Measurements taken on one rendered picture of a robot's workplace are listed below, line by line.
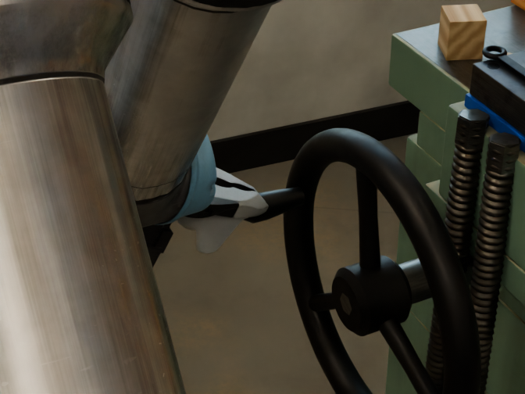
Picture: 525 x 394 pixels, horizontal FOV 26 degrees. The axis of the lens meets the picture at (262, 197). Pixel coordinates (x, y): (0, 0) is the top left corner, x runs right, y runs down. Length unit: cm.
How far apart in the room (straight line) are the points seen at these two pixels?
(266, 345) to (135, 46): 160
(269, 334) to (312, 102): 66
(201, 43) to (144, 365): 22
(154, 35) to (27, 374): 24
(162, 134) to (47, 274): 29
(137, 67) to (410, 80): 63
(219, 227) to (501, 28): 41
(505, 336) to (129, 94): 64
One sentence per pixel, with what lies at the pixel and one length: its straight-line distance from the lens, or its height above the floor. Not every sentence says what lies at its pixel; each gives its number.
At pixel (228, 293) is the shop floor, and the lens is 224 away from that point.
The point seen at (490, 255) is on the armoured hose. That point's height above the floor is 88.
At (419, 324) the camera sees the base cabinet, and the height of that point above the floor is 59.
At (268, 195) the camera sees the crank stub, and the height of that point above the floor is 86.
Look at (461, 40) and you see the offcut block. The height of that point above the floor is 92.
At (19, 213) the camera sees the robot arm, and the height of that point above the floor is 123.
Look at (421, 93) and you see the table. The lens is 116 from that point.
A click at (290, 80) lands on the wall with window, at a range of 254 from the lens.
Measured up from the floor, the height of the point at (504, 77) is 100.
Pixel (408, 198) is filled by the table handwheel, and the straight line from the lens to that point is 85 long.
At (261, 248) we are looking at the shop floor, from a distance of 235.
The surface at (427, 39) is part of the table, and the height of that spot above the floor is 90.
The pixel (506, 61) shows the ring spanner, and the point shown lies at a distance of 92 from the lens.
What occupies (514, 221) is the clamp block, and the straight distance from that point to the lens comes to 90.
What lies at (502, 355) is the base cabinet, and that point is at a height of 65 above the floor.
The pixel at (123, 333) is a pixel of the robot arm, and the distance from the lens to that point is 35.
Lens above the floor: 142
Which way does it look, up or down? 35 degrees down
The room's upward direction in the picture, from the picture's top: straight up
